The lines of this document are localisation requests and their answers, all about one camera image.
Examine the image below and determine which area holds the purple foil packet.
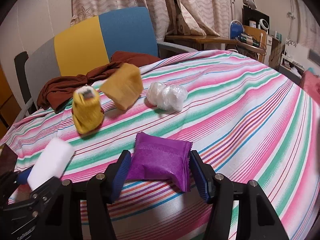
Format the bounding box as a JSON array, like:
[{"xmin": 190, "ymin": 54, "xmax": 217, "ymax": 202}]
[{"xmin": 127, "ymin": 132, "xmax": 193, "ymax": 192}]

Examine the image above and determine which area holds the white foam block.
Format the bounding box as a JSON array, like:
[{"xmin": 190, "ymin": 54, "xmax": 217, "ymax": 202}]
[{"xmin": 27, "ymin": 138, "xmax": 75, "ymax": 191}]

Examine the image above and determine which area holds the white plastic wrap ball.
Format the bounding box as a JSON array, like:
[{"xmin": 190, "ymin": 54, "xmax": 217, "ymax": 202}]
[{"xmin": 146, "ymin": 82, "xmax": 165, "ymax": 106}]

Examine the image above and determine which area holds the dark box beside bed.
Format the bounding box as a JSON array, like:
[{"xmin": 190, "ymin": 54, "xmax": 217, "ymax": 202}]
[{"xmin": 0, "ymin": 144, "xmax": 17, "ymax": 175}]

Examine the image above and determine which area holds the striped bed sheet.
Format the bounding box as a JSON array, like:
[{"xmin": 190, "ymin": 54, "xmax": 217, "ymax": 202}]
[{"xmin": 2, "ymin": 50, "xmax": 319, "ymax": 239}]

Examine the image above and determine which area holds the dark red garment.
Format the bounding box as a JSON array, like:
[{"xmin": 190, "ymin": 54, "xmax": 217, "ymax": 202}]
[{"xmin": 36, "ymin": 51, "xmax": 160, "ymax": 113}]

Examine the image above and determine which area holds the grey yellow blue chair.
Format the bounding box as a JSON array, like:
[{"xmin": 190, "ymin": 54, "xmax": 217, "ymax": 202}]
[{"xmin": 14, "ymin": 7, "xmax": 193, "ymax": 111}]

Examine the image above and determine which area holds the wooden desk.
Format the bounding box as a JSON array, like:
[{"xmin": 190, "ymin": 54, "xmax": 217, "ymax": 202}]
[{"xmin": 165, "ymin": 35, "xmax": 265, "ymax": 55}]

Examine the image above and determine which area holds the pink pillow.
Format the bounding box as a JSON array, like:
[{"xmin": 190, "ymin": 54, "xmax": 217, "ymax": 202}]
[{"xmin": 300, "ymin": 70, "xmax": 319, "ymax": 101}]

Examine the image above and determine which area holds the blue jug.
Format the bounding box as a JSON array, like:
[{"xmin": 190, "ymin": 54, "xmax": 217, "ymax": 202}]
[{"xmin": 229, "ymin": 20, "xmax": 244, "ymax": 40}]

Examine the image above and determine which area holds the black shelf with items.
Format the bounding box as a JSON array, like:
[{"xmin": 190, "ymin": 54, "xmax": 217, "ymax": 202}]
[{"xmin": 242, "ymin": 5, "xmax": 270, "ymax": 34}]

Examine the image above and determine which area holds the pink patterned curtain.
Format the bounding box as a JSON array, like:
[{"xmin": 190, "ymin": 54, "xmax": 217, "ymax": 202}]
[{"xmin": 71, "ymin": 0, "xmax": 234, "ymax": 41}]

